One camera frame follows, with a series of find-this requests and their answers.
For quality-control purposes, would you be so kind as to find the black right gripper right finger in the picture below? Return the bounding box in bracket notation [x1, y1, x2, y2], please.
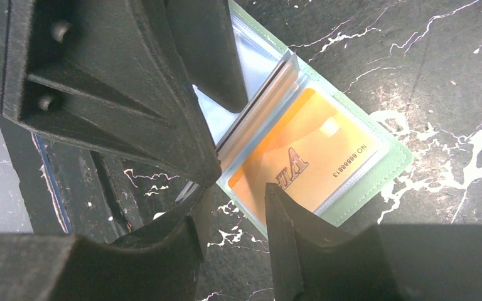
[265, 183, 482, 300]

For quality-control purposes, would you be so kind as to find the orange VIP credit card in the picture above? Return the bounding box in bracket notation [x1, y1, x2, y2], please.
[227, 88, 384, 222]

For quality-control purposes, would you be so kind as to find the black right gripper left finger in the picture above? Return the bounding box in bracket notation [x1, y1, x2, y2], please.
[0, 187, 212, 300]

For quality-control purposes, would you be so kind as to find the green card holder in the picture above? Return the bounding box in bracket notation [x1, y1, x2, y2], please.
[197, 1, 412, 235]

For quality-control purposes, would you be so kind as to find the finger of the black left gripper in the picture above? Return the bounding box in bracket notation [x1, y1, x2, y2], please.
[166, 0, 248, 113]
[0, 1, 222, 187]

